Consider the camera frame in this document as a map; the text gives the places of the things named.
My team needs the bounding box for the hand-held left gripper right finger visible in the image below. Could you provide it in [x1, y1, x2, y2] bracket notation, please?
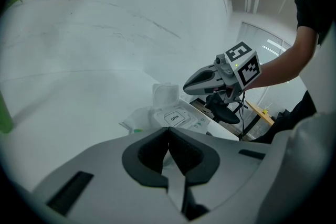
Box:
[167, 126, 220, 221]

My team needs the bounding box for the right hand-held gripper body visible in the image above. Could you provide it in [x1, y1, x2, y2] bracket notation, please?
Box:
[183, 41, 262, 103]

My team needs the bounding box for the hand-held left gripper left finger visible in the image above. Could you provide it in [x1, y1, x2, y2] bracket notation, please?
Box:
[122, 126, 170, 189]

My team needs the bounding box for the white wet wipe pack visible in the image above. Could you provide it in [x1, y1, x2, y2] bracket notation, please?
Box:
[119, 83, 211, 137]

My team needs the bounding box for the person's right forearm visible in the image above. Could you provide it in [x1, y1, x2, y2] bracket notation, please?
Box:
[246, 25, 320, 90]

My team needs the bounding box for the black mesh office chair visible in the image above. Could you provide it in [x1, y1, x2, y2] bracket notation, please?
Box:
[204, 93, 242, 124]

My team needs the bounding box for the right hand-held gripper cable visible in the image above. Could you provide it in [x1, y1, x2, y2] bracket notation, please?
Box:
[240, 90, 249, 137]

